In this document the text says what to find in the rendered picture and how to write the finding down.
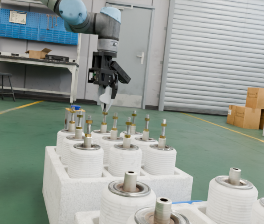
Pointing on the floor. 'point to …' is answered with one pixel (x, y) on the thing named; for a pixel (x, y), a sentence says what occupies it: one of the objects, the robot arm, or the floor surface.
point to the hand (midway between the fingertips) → (107, 107)
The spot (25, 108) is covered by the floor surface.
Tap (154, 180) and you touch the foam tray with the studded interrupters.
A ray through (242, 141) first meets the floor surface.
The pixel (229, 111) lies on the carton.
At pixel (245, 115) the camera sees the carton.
